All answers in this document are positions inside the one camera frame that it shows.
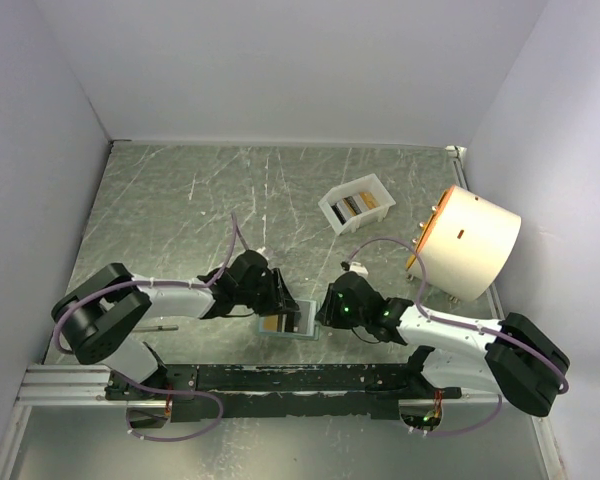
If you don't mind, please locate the black card in tray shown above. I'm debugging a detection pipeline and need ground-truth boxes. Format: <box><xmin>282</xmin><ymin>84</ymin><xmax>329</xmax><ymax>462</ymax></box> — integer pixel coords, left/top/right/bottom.
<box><xmin>331</xmin><ymin>202</ymin><xmax>351</xmax><ymax>224</ymax></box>

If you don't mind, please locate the gold card in tray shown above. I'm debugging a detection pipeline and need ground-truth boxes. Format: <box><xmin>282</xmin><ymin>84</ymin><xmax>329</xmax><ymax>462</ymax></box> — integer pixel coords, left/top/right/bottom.
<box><xmin>359</xmin><ymin>192</ymin><xmax>379</xmax><ymax>210</ymax></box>

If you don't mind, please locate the beige cylindrical drum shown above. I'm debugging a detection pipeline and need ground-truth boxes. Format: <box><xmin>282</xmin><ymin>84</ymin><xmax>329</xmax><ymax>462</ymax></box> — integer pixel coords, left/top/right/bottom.
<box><xmin>406</xmin><ymin>185</ymin><xmax>522</xmax><ymax>302</ymax></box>

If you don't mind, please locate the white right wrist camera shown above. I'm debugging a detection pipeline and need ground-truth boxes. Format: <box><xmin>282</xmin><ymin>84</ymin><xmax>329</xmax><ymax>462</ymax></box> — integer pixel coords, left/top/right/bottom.
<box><xmin>341</xmin><ymin>261</ymin><xmax>369</xmax><ymax>279</ymax></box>

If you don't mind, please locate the small metal rod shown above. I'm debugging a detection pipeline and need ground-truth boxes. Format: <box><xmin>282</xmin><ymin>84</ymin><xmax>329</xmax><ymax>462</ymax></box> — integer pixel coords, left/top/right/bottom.
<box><xmin>134</xmin><ymin>325</ymin><xmax>179</xmax><ymax>333</ymax></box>

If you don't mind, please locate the white card tray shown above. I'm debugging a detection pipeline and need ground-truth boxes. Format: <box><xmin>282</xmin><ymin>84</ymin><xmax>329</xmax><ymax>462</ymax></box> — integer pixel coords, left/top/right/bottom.
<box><xmin>318</xmin><ymin>174</ymin><xmax>396</xmax><ymax>235</ymax></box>

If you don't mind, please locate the aluminium extrusion frame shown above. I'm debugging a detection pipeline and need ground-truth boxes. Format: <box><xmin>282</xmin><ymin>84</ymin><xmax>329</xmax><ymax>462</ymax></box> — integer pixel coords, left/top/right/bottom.
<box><xmin>0</xmin><ymin>362</ymin><xmax>546</xmax><ymax>480</ymax></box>

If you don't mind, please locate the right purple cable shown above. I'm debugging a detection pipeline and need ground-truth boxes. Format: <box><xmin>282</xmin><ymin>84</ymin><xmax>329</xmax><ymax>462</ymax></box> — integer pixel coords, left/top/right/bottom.
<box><xmin>344</xmin><ymin>236</ymin><xmax>569</xmax><ymax>437</ymax></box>

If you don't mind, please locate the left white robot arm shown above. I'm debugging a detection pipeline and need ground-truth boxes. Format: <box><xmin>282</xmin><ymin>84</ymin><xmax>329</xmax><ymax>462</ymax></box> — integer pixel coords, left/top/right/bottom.
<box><xmin>51</xmin><ymin>250</ymin><xmax>300</xmax><ymax>399</ymax></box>

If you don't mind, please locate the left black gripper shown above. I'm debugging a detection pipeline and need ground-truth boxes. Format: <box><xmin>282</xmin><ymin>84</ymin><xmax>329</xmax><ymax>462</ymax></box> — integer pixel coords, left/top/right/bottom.
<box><xmin>236</xmin><ymin>267</ymin><xmax>301</xmax><ymax>317</ymax></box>

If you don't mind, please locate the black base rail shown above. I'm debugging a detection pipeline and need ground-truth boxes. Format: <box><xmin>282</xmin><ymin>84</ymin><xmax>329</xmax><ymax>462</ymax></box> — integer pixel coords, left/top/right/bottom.
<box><xmin>105</xmin><ymin>363</ymin><xmax>439</xmax><ymax>422</ymax></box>

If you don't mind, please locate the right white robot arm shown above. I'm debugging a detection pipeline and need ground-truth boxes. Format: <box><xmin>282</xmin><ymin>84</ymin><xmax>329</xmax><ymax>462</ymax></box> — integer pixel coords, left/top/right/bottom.
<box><xmin>316</xmin><ymin>271</ymin><xmax>570</xmax><ymax>417</ymax></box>

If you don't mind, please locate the green card holder wallet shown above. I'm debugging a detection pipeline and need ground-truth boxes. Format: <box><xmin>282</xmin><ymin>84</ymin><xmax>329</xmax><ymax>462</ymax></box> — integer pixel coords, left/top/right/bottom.
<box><xmin>258</xmin><ymin>300</ymin><xmax>319</xmax><ymax>340</ymax></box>

